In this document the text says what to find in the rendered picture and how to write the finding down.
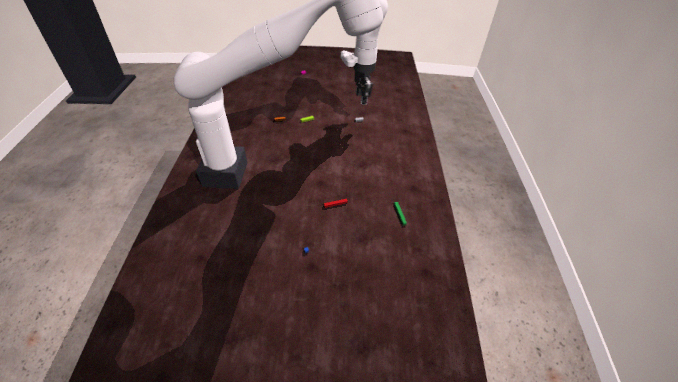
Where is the red rod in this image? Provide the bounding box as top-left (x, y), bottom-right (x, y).
top-left (324, 199), bottom-right (348, 208)

